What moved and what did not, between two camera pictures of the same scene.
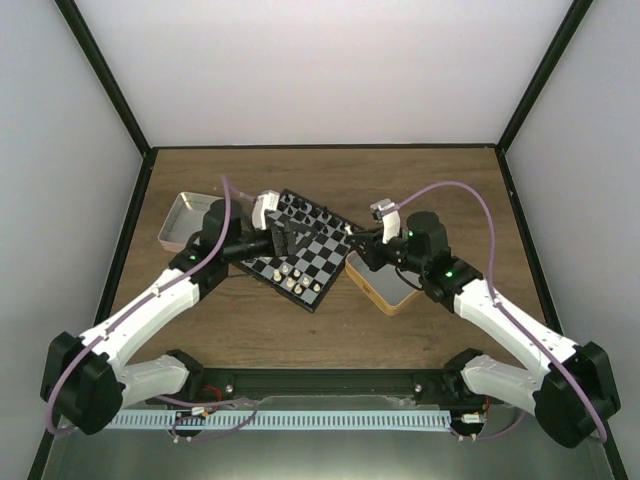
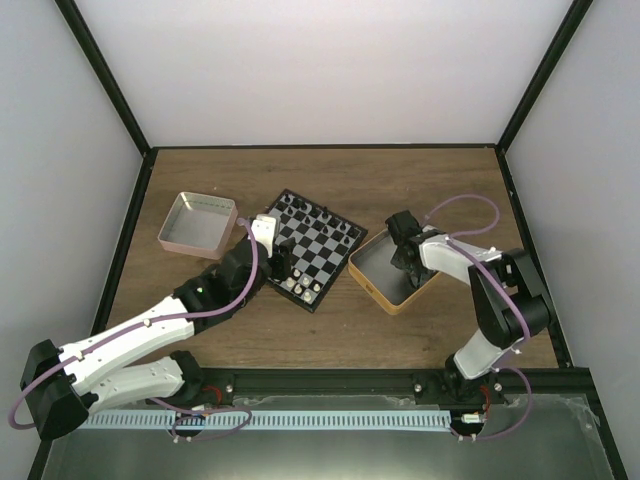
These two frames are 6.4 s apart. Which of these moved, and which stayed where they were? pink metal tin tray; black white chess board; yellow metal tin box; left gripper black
Moved: left gripper black
Stayed: pink metal tin tray; black white chess board; yellow metal tin box
